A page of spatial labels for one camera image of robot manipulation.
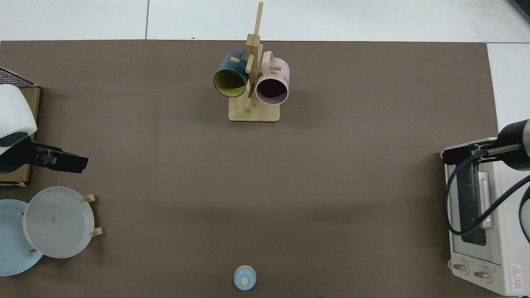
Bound wooden plate rack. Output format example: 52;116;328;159
19;194;104;254

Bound grey plate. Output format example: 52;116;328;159
23;186;95;259

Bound light blue plate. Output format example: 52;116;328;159
0;199;44;276

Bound pale toaster oven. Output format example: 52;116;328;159
440;137;530;296

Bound dark grey panel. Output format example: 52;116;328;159
508;0;530;21

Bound brown table cloth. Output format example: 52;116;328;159
0;40;499;298

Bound dark blue cup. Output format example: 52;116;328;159
213;50;250;99

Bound wooden cup stand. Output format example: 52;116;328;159
228;2;281;123

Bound pink cup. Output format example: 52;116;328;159
255;51;290;105

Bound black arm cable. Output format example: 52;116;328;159
445;144;530;245

